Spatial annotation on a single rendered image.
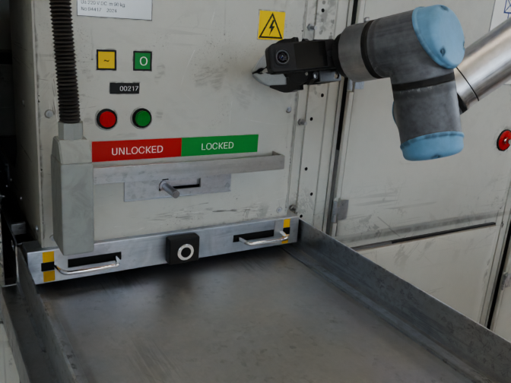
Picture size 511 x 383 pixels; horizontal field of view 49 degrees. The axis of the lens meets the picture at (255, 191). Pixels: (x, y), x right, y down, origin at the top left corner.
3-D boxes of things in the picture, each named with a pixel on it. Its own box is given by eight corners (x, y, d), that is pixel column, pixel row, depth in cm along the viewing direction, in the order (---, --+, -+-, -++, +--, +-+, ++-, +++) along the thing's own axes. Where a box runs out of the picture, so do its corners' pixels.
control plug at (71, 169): (95, 252, 87) (93, 142, 82) (62, 257, 84) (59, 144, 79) (82, 235, 93) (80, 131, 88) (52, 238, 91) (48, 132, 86)
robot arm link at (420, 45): (444, 77, 76) (433, 1, 74) (366, 89, 85) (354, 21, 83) (473, 66, 82) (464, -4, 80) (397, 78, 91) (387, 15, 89)
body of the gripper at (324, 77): (315, 87, 103) (371, 77, 94) (284, 88, 97) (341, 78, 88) (311, 44, 102) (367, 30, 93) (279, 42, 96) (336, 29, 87)
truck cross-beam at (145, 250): (296, 242, 120) (299, 216, 119) (28, 286, 93) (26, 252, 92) (284, 233, 124) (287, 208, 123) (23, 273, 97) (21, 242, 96)
